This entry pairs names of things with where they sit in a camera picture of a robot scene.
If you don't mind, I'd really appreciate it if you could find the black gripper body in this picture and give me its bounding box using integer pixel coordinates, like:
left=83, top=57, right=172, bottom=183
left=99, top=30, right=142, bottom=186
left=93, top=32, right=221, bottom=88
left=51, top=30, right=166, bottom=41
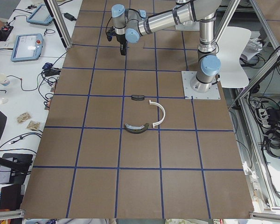
left=106, top=27, right=127, bottom=45

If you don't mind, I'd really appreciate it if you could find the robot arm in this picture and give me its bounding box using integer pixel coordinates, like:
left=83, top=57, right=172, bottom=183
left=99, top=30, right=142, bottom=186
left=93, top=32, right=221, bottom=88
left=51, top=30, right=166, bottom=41
left=106, top=0, right=221, bottom=93

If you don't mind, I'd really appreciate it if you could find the black brake pad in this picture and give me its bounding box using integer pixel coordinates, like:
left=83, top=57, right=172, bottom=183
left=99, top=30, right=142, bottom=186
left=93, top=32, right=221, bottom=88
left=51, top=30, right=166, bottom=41
left=131, top=94, right=145, bottom=101

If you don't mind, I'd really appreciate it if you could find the black power adapter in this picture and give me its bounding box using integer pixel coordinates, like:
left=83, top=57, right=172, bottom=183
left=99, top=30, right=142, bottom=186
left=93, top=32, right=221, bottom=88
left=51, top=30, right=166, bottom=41
left=63, top=13, right=77, bottom=21

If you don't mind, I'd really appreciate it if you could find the white curved plastic clip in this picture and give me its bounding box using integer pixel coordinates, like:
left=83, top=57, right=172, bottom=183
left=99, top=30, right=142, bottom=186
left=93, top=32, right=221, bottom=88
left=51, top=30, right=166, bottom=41
left=149, top=100, right=166, bottom=128

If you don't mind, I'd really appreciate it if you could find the blue checkered pouch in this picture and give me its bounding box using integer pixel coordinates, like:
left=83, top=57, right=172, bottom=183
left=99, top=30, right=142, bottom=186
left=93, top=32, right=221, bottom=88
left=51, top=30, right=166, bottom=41
left=42, top=63, right=53, bottom=70

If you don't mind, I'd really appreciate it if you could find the far blue teach pendant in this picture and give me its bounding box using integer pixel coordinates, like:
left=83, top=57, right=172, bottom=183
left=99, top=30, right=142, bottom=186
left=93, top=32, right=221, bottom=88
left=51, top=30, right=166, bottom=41
left=26, top=4, right=52, bottom=26

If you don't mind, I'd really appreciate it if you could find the blue teach pendant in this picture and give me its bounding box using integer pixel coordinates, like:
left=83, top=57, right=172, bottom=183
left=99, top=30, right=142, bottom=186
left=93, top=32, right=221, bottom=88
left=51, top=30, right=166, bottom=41
left=26, top=4, right=52, bottom=26
left=11, top=33, right=43, bottom=62

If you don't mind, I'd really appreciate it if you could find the green curved brake shoe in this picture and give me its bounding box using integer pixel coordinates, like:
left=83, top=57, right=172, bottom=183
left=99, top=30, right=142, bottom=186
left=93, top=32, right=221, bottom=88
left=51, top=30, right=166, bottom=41
left=124, top=123, right=149, bottom=134

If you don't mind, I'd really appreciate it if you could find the near blue teach pendant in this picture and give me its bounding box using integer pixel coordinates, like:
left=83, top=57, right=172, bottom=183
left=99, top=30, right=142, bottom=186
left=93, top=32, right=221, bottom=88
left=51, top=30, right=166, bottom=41
left=11, top=33, right=43, bottom=62

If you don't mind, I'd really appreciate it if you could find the white plastic chair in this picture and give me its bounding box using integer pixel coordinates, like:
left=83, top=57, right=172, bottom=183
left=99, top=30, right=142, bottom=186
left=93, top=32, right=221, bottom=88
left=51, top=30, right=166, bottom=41
left=217, top=27, right=251, bottom=88

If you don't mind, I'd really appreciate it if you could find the brown packet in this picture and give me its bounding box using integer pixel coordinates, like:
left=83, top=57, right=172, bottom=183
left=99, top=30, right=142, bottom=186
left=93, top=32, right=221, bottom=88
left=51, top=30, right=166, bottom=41
left=16, top=112, right=31, bottom=124
left=26, top=121, right=41, bottom=131

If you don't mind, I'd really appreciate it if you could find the white paper cup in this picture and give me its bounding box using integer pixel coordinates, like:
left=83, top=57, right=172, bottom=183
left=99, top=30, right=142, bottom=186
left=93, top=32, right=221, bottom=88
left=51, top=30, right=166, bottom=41
left=0, top=73, right=10, bottom=86

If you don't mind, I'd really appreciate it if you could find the black monitor stand base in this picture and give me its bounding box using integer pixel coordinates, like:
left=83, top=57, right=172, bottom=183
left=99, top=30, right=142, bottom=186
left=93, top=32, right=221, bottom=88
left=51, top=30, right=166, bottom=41
left=0, top=153, right=33, bottom=184

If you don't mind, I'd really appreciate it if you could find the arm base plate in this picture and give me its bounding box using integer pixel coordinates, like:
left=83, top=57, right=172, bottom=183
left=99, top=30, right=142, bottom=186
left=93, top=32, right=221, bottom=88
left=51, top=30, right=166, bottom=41
left=175, top=21, right=200, bottom=32
left=182, top=71, right=221, bottom=100

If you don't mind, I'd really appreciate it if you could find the aluminium frame post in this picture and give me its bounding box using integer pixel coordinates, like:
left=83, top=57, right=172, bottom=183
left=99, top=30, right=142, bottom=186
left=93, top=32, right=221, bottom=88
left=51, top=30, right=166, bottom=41
left=44, top=0, right=72, bottom=49

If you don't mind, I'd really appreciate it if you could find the black cable bundle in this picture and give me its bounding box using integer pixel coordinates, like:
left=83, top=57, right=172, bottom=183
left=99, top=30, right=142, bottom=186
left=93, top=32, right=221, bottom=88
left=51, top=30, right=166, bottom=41
left=262, top=127, right=280, bottom=159

